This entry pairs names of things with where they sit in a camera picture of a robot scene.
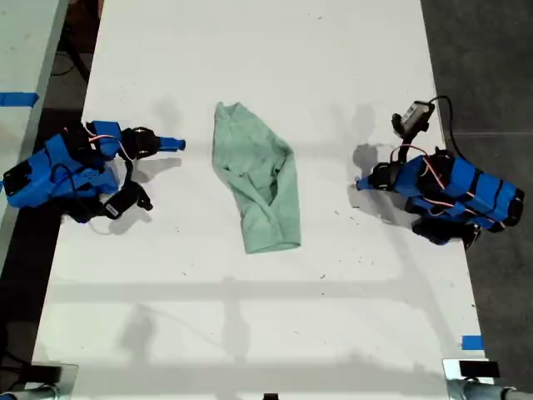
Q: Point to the small black box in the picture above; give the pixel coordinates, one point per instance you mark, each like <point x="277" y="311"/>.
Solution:
<point x="479" y="368"/>
<point x="46" y="373"/>

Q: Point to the long blue tape strip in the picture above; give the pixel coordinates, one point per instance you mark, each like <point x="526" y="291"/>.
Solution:
<point x="16" y="99"/>

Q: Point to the grey metal pipe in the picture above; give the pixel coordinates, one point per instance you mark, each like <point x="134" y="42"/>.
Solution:
<point x="29" y="393"/>
<point x="483" y="391"/>

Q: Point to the pale side table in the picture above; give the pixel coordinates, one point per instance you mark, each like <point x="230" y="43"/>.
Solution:
<point x="21" y="50"/>

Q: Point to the black camera stalk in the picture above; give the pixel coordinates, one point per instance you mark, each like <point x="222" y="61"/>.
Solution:
<point x="130" y="171"/>
<point x="403" y="152"/>

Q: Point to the pale green t-shirt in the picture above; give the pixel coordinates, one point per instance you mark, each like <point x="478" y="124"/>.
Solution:
<point x="250" y="166"/>

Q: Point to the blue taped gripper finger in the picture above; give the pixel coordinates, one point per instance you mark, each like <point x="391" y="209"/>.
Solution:
<point x="166" y="140"/>
<point x="366" y="179"/>
<point x="166" y="147"/>
<point x="366" y="187"/>

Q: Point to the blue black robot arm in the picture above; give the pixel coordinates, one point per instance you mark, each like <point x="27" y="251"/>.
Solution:
<point x="470" y="187"/>
<point x="41" y="183"/>

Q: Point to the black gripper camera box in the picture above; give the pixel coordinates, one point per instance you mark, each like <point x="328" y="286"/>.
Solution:
<point x="416" y="111"/>
<point x="121" y="204"/>

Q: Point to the short blue tape piece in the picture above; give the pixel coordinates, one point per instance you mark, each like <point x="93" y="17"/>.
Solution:
<point x="472" y="342"/>

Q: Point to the metal table bracket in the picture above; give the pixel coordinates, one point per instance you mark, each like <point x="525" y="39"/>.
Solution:
<point x="68" y="377"/>
<point x="450" y="370"/>

